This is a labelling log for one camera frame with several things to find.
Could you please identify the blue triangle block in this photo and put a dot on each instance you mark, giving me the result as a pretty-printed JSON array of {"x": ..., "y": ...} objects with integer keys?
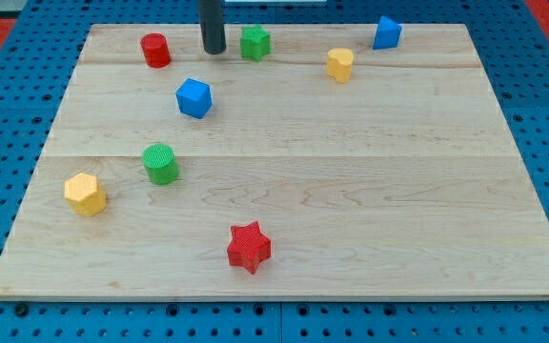
[{"x": 387, "y": 34}]

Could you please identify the red cylinder block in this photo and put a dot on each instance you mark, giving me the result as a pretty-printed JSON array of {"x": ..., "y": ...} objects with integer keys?
[{"x": 155, "y": 50}]

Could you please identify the red star block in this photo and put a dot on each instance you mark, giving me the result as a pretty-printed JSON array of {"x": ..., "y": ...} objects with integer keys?
[{"x": 249, "y": 247}]

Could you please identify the blue cube block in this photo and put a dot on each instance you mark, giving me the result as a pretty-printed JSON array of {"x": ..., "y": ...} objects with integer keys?
[{"x": 194, "y": 98}]

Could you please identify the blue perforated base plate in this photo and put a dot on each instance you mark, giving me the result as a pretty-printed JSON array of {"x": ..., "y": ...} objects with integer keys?
[{"x": 41, "y": 46}]

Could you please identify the green star block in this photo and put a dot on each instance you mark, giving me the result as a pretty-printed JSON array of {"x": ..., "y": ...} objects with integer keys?
[{"x": 255, "y": 42}]

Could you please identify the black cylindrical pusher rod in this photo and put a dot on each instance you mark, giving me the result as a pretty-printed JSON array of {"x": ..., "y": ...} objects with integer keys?
[{"x": 210, "y": 14}]

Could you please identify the yellow hexagon block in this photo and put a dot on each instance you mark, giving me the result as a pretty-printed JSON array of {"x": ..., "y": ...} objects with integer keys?
[{"x": 85, "y": 194}]

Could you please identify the yellow heart block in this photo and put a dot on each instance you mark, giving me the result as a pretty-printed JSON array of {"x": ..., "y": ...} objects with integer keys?
[{"x": 339, "y": 64}]

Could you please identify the wooden board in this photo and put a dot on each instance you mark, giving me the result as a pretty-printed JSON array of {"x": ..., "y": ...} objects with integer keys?
[{"x": 403, "y": 184}]

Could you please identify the green cylinder block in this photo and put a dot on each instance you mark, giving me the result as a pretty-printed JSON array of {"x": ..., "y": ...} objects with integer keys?
[{"x": 159, "y": 163}]

